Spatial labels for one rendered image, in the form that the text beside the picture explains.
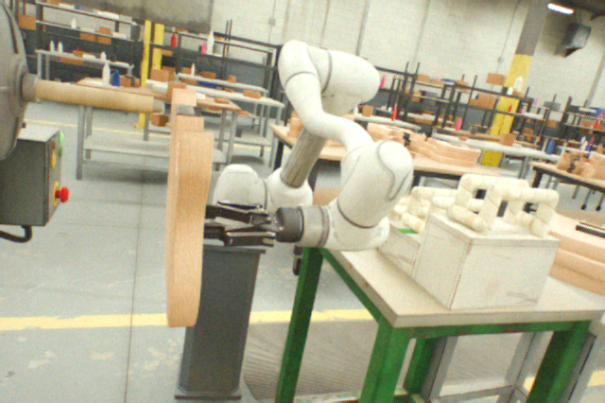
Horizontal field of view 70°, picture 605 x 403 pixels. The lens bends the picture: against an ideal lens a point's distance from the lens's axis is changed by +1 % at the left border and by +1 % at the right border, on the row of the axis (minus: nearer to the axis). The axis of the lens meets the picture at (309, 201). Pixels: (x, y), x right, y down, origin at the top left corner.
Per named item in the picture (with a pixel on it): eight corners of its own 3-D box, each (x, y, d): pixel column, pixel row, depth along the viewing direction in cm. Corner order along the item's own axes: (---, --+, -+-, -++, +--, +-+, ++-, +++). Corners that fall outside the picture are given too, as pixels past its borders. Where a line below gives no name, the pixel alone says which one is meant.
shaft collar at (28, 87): (23, 67, 70) (28, 79, 74) (19, 94, 69) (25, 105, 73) (37, 70, 70) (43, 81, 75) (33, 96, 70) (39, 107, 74)
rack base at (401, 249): (411, 279, 105) (421, 244, 102) (376, 250, 119) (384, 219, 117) (492, 276, 116) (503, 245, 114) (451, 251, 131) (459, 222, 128)
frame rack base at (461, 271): (450, 312, 92) (474, 238, 87) (409, 278, 105) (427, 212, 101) (537, 306, 104) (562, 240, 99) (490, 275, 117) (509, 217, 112)
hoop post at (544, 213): (537, 237, 97) (551, 199, 94) (526, 233, 100) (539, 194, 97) (547, 238, 98) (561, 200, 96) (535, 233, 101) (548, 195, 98)
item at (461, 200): (456, 221, 97) (467, 182, 95) (446, 217, 100) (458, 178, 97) (466, 222, 99) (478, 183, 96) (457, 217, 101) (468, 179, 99)
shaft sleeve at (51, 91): (37, 76, 71) (41, 84, 74) (35, 94, 70) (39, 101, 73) (153, 94, 78) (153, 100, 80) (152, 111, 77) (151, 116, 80)
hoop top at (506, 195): (492, 201, 88) (497, 186, 87) (481, 196, 91) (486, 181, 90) (558, 206, 96) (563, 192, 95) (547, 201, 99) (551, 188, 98)
